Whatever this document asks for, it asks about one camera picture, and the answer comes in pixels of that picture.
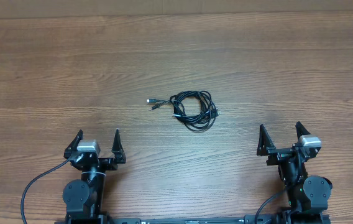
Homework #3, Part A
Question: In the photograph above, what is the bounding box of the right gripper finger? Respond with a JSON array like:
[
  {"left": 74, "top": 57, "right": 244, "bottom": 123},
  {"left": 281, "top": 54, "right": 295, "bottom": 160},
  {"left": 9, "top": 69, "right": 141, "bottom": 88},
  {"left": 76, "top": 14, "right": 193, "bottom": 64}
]
[
  {"left": 257, "top": 124, "right": 275, "bottom": 156},
  {"left": 295, "top": 121, "right": 311, "bottom": 139}
]

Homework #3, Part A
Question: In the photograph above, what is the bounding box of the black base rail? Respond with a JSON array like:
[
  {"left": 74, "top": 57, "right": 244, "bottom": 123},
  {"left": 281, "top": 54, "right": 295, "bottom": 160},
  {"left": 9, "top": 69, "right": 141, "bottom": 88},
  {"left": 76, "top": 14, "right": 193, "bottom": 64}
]
[{"left": 55, "top": 214, "right": 331, "bottom": 224}]

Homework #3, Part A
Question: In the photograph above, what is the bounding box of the black usb cable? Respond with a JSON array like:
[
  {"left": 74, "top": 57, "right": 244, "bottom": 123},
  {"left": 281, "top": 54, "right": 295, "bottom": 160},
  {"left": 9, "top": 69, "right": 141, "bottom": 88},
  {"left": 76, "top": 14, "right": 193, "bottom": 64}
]
[{"left": 146, "top": 90, "right": 221, "bottom": 133}]

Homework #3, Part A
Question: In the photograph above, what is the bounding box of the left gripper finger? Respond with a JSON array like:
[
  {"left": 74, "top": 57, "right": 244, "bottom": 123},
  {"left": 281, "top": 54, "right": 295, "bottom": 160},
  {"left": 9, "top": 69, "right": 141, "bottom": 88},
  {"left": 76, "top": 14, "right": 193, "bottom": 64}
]
[
  {"left": 63, "top": 129, "right": 83, "bottom": 158},
  {"left": 111, "top": 129, "right": 126, "bottom": 164}
]

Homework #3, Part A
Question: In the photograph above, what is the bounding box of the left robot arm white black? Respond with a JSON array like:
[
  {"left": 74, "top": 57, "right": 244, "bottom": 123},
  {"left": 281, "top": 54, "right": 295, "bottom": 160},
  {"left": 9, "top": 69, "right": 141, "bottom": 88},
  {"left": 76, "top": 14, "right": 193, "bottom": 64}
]
[{"left": 62, "top": 130, "right": 126, "bottom": 224}]

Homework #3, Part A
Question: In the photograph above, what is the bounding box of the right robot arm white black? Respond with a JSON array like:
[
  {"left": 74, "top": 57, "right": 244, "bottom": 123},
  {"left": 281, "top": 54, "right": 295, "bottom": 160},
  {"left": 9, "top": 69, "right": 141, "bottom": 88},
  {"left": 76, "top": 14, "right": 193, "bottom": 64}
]
[{"left": 254, "top": 122, "right": 332, "bottom": 223}]

